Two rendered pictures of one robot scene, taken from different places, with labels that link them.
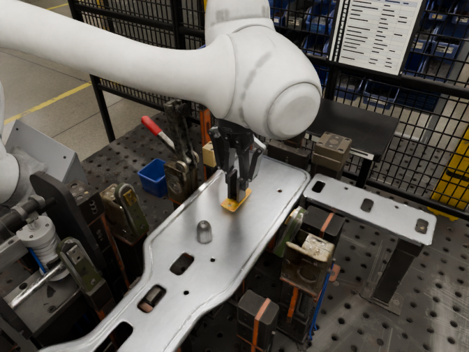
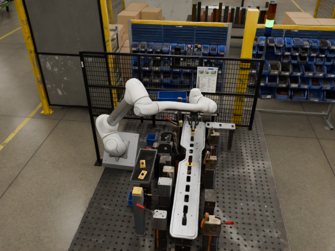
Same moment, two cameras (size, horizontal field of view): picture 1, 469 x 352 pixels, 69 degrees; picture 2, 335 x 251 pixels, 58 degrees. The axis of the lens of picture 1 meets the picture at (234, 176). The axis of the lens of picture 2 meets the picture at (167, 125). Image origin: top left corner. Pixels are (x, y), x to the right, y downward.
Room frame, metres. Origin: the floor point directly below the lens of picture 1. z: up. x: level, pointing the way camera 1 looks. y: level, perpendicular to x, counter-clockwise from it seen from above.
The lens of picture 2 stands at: (-1.48, 1.23, 2.69)
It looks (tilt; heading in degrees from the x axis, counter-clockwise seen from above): 34 degrees down; 335
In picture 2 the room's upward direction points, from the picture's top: straight up
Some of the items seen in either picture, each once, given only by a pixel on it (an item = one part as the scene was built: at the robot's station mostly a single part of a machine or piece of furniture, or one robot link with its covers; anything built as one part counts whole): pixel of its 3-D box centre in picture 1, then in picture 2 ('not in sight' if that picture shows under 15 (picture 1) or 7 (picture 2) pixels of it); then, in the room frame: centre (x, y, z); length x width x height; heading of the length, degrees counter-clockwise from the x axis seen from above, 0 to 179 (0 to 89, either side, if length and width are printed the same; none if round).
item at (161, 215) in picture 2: not in sight; (160, 230); (-0.24, 0.70, 0.88); 0.11 x 0.10 x 0.36; 58
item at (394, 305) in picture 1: (397, 266); (230, 138); (0.50, -0.41, 0.84); 0.11 x 0.06 x 0.29; 58
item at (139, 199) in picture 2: not in sight; (139, 213); (-0.06, 0.79, 0.92); 0.08 x 0.08 x 0.44; 58
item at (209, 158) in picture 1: (213, 198); (180, 136); (0.70, 0.06, 0.88); 0.04 x 0.04 x 0.36; 58
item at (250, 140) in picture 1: (236, 127); (194, 114); (0.57, 0.00, 1.21); 0.08 x 0.07 x 0.09; 58
